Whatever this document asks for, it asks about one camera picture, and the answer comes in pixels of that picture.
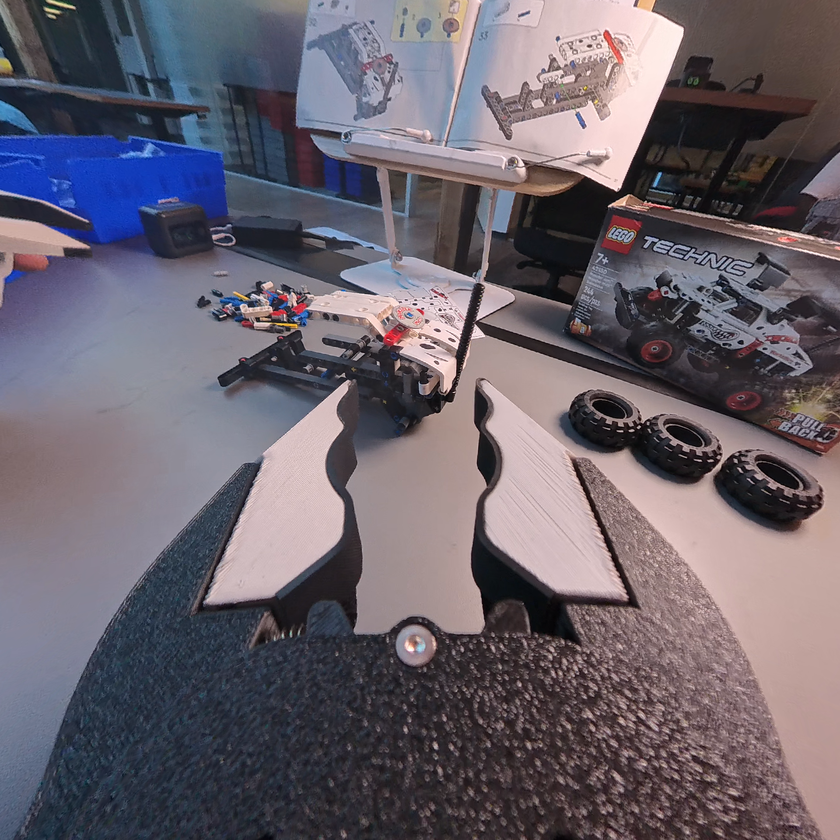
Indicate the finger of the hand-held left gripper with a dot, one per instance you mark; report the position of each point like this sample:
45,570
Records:
39,239
39,210

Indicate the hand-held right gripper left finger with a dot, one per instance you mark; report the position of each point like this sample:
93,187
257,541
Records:
282,518

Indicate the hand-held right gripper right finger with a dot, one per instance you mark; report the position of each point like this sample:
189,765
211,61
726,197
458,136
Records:
558,525

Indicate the pile of small toy bricks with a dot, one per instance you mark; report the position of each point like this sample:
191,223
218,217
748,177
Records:
262,305

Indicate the toy truck chassis model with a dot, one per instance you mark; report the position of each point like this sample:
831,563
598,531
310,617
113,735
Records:
348,308

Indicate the black toy tyre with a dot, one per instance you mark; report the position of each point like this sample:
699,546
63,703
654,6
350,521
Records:
705,459
807,492
590,423

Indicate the grey desk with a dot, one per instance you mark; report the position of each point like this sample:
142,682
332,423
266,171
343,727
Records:
131,426

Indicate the person's left hand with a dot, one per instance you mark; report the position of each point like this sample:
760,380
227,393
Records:
33,261

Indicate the blue storage bin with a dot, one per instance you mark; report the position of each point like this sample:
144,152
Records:
164,190
33,164

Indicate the black power adapter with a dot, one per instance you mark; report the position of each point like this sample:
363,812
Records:
269,231

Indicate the sticker sheet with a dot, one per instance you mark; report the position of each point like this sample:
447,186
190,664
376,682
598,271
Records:
453,305

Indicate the red blue drawer cabinet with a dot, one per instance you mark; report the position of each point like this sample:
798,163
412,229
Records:
289,138

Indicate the toy truck set box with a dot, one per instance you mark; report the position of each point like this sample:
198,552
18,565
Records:
689,295

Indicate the white book stand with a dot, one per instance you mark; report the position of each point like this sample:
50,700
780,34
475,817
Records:
394,272

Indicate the white paper sheet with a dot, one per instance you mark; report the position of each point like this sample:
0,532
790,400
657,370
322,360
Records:
364,244

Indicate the black office chair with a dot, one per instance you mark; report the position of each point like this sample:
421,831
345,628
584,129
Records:
558,236

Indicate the wooden table black legs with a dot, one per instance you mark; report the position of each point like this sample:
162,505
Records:
735,105

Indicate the instruction booklet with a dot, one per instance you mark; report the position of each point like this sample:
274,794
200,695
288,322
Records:
558,65

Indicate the black desktop device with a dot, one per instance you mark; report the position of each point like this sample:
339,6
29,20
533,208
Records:
702,75

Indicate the small black camera device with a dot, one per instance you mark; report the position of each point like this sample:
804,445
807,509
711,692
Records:
177,229

